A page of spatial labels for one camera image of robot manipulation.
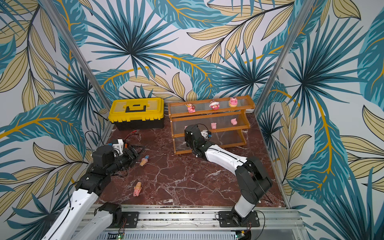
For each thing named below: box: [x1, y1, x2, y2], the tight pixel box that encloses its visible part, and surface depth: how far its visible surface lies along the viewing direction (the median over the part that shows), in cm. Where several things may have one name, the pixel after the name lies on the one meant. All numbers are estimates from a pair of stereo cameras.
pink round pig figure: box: [228, 97, 239, 108], surface depth 85 cm
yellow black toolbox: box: [108, 97, 165, 131], surface depth 100 cm
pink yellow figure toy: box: [185, 103, 196, 113], surface depth 80 cm
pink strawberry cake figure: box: [209, 100, 220, 111], surface depth 81 cm
